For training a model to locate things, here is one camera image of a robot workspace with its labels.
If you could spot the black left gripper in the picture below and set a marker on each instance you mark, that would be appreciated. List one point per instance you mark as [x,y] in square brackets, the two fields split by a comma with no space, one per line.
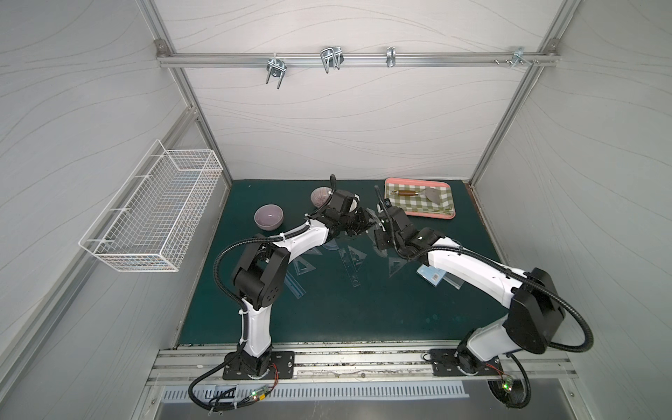
[358,221]

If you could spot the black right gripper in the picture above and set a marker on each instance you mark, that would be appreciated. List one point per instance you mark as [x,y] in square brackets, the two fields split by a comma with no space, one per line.
[386,231]

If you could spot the clear triangle set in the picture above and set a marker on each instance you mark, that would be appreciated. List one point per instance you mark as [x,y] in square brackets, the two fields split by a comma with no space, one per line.
[395,264]
[358,257]

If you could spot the blue clear protractor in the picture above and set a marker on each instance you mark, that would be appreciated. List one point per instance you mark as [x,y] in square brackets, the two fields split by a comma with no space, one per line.
[331,246]

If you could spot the small clear triangle ruler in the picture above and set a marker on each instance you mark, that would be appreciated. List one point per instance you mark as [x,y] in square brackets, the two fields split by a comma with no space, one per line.
[313,252]

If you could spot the blue printed ruler set card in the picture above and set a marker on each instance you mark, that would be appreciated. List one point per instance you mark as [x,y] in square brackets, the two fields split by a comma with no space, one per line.
[432,275]

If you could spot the large clear triangle ruler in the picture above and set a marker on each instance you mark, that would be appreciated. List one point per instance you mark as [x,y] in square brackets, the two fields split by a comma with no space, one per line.
[301,266]

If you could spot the clear ruler set pouch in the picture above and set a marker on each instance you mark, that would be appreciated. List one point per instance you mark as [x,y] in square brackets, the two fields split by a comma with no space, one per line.
[453,280]

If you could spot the clear blue straight ruler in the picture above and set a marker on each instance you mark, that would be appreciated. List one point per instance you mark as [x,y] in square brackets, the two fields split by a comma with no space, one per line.
[294,286]

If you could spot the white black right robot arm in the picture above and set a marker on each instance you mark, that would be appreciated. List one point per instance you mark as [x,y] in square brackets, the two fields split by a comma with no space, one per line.
[537,317]

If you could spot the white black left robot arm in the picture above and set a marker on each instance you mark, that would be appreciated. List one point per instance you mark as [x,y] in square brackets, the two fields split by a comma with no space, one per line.
[252,273]

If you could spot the green white checkered cloth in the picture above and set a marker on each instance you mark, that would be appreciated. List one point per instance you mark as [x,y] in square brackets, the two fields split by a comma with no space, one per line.
[420,198]

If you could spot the purple striped bowl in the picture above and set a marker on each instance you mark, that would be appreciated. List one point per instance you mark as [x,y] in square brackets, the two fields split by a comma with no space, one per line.
[321,196]

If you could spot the pink plastic tray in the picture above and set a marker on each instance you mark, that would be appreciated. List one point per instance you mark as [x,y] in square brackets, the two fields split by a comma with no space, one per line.
[420,198]

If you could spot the plain lilac bowl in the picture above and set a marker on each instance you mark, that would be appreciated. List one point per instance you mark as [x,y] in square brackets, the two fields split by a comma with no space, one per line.
[269,217]

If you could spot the metal u-bolt clamp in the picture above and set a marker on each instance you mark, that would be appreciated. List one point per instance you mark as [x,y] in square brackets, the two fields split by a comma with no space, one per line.
[276,69]
[331,58]
[391,56]

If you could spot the wooden handled metal scraper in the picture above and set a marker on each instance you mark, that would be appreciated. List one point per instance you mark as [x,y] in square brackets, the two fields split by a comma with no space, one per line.
[429,193]

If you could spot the white wire basket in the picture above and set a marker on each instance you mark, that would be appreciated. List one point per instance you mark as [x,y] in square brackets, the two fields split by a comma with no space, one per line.
[151,220]

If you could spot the metal bracket clamp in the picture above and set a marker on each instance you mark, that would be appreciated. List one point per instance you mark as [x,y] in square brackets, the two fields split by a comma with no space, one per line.
[517,59]

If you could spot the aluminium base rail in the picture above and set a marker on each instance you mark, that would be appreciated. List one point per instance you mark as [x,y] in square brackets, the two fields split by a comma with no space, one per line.
[350,362]

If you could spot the aluminium overhead rail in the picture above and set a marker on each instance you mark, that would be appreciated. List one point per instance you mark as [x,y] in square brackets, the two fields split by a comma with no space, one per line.
[292,60]

